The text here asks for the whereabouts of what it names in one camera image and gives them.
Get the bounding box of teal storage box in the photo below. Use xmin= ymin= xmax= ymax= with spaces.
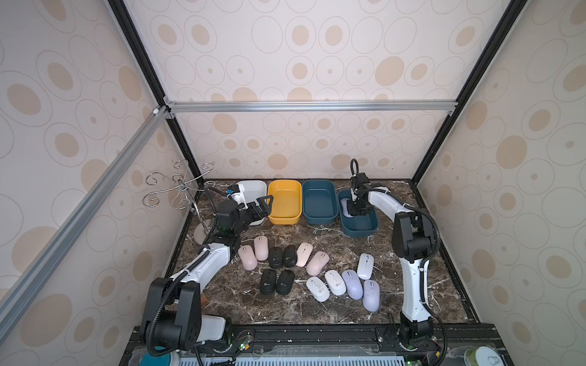
xmin=337 ymin=190 xmax=378 ymax=238
xmin=302 ymin=179 xmax=339 ymax=225

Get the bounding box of white mouse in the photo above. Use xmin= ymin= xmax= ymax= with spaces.
xmin=356 ymin=253 xmax=375 ymax=281
xmin=324 ymin=270 xmax=346 ymax=296
xmin=306 ymin=276 xmax=330 ymax=303

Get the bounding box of purple mouse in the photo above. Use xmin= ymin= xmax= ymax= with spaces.
xmin=363 ymin=280 xmax=381 ymax=313
xmin=342 ymin=269 xmax=363 ymax=300
xmin=340 ymin=198 xmax=353 ymax=218

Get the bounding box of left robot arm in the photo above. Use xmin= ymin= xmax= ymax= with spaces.
xmin=140 ymin=195 xmax=274 ymax=357

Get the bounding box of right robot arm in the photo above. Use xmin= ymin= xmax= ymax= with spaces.
xmin=346 ymin=172 xmax=439 ymax=349

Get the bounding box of white storage box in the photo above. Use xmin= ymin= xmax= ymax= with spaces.
xmin=237 ymin=180 xmax=267 ymax=212

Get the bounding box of yellow storage box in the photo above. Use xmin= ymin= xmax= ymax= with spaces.
xmin=268 ymin=179 xmax=302 ymax=225

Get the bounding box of pink mouse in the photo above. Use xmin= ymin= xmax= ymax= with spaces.
xmin=306 ymin=251 xmax=330 ymax=276
xmin=238 ymin=245 xmax=258 ymax=271
xmin=295 ymin=242 xmax=314 ymax=268
xmin=254 ymin=236 xmax=269 ymax=262

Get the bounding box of black mouse upper left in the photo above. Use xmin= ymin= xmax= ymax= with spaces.
xmin=268 ymin=247 xmax=283 ymax=269

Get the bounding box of black mouse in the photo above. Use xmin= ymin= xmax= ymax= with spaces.
xmin=259 ymin=268 xmax=276 ymax=295
xmin=282 ymin=245 xmax=298 ymax=268
xmin=268 ymin=247 xmax=283 ymax=269
xmin=275 ymin=270 xmax=295 ymax=296

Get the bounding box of pink mouse far left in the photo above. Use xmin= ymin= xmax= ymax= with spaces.
xmin=238 ymin=245 xmax=258 ymax=271

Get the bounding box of black mouse upper right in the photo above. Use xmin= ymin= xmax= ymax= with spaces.
xmin=282 ymin=245 xmax=298 ymax=268

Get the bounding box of black mouse lower right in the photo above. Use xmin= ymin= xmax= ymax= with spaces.
xmin=275 ymin=270 xmax=295 ymax=296

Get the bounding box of black mouse lower left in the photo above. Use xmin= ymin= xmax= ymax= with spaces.
xmin=259 ymin=268 xmax=276 ymax=295

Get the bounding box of horizontal aluminium back bar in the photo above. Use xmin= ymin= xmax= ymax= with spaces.
xmin=168 ymin=100 xmax=458 ymax=113

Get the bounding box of teal round container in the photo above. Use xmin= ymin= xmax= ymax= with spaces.
xmin=139 ymin=352 xmax=181 ymax=366

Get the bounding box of aluminium left side bar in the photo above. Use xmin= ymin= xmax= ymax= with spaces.
xmin=1 ymin=105 xmax=169 ymax=343

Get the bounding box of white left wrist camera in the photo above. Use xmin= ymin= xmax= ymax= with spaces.
xmin=230 ymin=184 xmax=247 ymax=208

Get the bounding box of silver wire cup rack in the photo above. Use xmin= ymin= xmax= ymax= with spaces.
xmin=142 ymin=163 xmax=215 ymax=245

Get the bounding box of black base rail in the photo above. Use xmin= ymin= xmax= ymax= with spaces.
xmin=120 ymin=322 xmax=514 ymax=366

